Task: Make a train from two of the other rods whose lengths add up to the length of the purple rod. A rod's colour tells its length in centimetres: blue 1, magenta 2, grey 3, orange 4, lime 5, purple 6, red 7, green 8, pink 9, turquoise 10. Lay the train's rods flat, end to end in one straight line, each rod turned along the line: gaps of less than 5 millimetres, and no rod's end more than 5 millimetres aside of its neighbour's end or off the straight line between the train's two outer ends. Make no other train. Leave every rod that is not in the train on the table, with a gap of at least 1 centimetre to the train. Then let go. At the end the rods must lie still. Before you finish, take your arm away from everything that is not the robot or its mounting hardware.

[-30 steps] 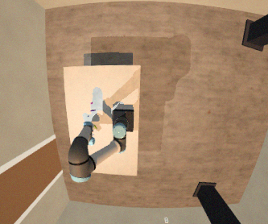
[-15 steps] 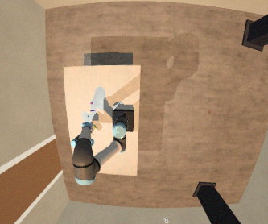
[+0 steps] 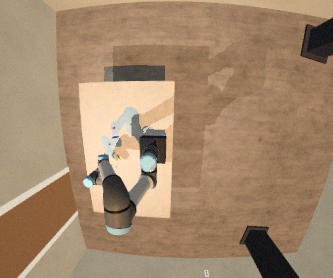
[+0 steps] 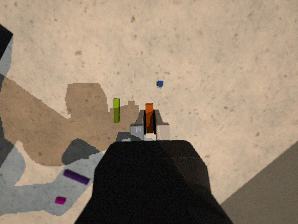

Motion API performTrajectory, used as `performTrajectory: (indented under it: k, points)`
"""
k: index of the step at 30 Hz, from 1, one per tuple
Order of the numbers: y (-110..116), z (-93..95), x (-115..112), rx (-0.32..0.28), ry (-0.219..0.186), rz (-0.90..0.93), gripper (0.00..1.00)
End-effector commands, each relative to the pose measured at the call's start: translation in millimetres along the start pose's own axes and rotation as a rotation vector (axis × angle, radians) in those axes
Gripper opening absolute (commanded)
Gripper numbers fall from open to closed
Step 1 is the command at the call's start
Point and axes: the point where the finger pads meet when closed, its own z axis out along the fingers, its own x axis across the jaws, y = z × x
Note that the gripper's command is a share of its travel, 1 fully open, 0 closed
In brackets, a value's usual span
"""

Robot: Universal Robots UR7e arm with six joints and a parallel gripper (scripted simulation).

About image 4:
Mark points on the small magenta block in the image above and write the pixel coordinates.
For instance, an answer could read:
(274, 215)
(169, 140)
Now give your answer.
(60, 200)

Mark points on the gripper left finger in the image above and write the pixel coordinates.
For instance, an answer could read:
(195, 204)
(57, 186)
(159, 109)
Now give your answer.
(138, 129)

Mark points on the orange rod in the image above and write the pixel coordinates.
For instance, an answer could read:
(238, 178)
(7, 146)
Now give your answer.
(149, 117)

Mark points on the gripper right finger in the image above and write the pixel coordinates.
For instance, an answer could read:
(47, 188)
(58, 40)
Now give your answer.
(162, 130)

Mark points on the purple rod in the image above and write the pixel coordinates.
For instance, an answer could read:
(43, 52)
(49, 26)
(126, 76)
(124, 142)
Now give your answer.
(77, 177)

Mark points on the small blue block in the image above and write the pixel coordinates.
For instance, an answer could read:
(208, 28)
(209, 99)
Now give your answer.
(160, 83)

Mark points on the olive green rod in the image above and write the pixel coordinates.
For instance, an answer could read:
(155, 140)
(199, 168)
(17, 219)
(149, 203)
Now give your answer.
(116, 110)

